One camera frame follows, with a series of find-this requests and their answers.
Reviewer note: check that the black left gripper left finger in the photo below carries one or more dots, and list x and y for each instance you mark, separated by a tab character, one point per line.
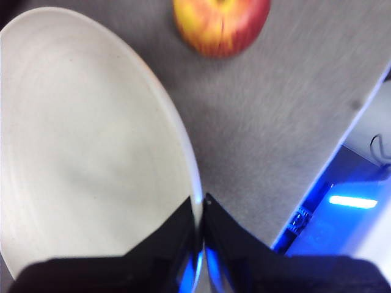
122	274

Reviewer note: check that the red yellow apple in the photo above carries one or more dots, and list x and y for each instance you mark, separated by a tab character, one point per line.
220	27

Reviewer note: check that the blue light strip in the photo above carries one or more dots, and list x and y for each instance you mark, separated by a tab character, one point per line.
351	202

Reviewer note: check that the black knurled knob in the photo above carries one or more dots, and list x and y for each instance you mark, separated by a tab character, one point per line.
298	220

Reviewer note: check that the cream yellow plate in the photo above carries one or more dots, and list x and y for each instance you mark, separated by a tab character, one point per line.
85	137

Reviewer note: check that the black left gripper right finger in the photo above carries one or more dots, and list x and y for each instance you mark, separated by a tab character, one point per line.
290	274

